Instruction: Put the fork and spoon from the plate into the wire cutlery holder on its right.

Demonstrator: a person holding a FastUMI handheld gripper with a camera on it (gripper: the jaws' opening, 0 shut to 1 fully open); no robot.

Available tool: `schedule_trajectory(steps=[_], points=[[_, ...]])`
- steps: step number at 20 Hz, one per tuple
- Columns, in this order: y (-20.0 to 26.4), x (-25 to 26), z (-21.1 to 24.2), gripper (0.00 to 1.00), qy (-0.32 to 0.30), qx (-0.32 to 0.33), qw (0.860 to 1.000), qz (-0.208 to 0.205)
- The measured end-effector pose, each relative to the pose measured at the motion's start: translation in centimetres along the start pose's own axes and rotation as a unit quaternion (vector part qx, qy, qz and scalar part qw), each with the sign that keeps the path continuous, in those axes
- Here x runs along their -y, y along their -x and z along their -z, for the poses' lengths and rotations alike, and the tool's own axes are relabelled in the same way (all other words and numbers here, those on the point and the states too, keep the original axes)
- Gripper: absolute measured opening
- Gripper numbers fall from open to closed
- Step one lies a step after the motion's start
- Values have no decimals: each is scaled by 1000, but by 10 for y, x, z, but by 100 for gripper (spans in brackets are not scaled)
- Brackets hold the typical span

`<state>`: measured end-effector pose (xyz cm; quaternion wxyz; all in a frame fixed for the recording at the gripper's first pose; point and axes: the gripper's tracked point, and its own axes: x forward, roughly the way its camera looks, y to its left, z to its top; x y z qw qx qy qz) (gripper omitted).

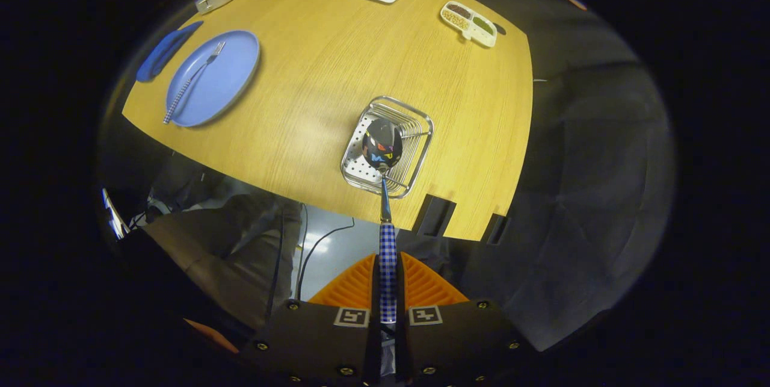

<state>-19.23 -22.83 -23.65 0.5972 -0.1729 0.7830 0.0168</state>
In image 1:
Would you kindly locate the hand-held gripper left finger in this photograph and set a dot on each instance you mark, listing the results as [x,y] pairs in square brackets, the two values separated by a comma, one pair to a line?
[319,345]

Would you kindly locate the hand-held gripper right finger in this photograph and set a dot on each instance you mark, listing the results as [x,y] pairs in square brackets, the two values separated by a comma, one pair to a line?
[457,345]

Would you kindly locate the black backdrop cloth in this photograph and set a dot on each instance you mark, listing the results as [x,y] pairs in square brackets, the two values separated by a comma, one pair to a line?
[601,194]

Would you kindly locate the blue round plate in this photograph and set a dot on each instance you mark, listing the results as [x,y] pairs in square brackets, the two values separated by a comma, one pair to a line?
[225,77]

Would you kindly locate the white divided dish with beans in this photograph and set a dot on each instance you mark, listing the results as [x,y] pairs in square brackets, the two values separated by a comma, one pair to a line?
[468,23]

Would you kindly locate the blue folded towel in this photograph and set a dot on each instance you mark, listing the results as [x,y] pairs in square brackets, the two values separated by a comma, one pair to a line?
[162,53]

